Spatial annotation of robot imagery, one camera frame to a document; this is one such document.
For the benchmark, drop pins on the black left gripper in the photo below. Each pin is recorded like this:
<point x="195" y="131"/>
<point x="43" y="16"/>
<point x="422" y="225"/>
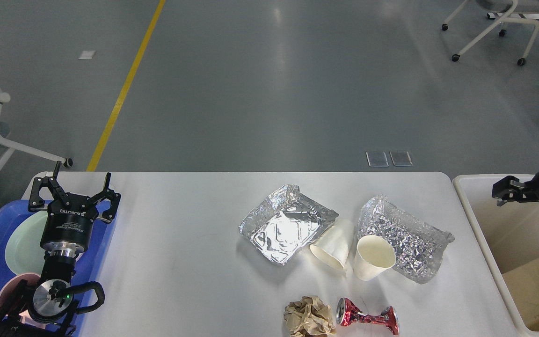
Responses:
<point x="69" y="227"/>

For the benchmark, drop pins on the light green plate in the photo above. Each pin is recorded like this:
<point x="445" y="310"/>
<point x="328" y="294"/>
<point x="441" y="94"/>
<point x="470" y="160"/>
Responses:
<point x="24" y="252"/>

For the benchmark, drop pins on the aluminium foil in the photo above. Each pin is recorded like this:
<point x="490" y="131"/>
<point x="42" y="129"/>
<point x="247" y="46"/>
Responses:
<point x="419" y="247"/>

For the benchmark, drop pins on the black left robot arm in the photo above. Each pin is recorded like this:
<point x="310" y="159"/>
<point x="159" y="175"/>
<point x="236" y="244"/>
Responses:
<point x="47" y="308"/>

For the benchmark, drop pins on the beige plastic bin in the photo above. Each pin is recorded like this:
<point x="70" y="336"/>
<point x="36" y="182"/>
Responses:
<point x="508" y="235"/>

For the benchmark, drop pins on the upright white paper cup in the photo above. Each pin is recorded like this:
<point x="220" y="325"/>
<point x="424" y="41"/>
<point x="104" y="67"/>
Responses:
<point x="373" y="256"/>

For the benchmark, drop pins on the white chair base bar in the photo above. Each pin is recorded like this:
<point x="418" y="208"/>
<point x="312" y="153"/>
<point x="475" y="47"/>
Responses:
<point x="492" y="16"/>

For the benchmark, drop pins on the white wheeled chair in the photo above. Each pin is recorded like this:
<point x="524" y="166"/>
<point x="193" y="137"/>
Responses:
<point x="506" y="7"/>

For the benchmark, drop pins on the lying white paper cup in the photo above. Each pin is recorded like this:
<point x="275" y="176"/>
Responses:
<point x="333" y="246"/>

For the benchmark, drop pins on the red foil wrapper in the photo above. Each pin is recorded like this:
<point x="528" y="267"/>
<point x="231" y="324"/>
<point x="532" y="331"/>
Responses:
<point x="348" y="313"/>

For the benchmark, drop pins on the flat aluminium foil tray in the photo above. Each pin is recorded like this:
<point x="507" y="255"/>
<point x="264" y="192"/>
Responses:
<point x="284" y="222"/>

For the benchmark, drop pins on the crumpled brown paper ball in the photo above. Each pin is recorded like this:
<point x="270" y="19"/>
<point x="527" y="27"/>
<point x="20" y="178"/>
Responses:
<point x="309" y="317"/>

